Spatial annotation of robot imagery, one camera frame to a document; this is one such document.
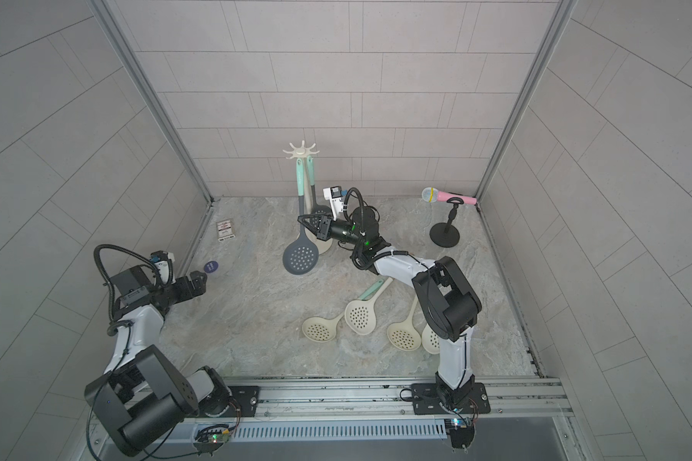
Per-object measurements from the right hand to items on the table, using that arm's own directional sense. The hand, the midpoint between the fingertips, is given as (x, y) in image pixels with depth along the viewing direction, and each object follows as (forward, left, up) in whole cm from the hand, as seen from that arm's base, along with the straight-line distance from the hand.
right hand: (303, 223), depth 77 cm
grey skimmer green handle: (+11, -3, +8) cm, 14 cm away
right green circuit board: (-46, -36, -28) cm, 65 cm away
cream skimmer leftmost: (-20, -2, -24) cm, 31 cm away
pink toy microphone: (+12, -39, -4) cm, 41 cm away
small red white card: (+18, +34, -21) cm, 44 cm away
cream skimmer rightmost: (-25, -33, -26) cm, 49 cm away
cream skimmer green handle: (-16, -14, -24) cm, 32 cm away
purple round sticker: (+4, +36, -23) cm, 43 cm away
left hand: (-5, +35, -14) cm, 38 cm away
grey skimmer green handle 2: (-8, +1, -5) cm, 9 cm away
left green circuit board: (-44, +22, -24) cm, 55 cm away
